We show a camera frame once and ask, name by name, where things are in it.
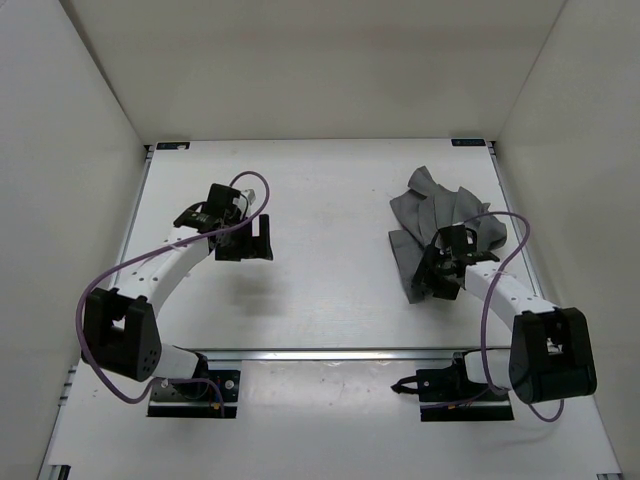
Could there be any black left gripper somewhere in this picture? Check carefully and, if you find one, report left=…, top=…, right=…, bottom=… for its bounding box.
left=217, top=212, right=274, bottom=261

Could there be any grey pleated skirt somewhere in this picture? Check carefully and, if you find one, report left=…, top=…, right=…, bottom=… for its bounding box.
left=388, top=166, right=507, bottom=304

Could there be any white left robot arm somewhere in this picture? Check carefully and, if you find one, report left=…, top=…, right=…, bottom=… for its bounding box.
left=80, top=184, right=273, bottom=398

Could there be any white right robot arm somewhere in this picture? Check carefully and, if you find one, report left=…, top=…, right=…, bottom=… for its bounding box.
left=411, top=224, right=597, bottom=405

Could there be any left blue corner label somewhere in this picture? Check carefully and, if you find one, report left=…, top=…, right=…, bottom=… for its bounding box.
left=155, top=141, right=190, bottom=151

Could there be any blue corner label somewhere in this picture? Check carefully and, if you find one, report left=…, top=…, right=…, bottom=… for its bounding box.
left=155, top=141, right=190, bottom=151
left=451, top=138, right=486, bottom=147

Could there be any right blue corner label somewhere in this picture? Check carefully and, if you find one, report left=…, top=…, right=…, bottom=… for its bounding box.
left=451, top=138, right=486, bottom=147

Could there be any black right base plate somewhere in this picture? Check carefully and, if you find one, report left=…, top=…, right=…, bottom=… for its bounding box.
left=391, top=365, right=515, bottom=423

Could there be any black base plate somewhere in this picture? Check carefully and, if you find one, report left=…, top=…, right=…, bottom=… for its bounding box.
left=147, top=369, right=241, bottom=419
left=391, top=365, right=515, bottom=423

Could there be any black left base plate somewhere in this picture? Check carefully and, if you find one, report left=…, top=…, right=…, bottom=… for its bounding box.
left=147, top=369, right=241, bottom=419

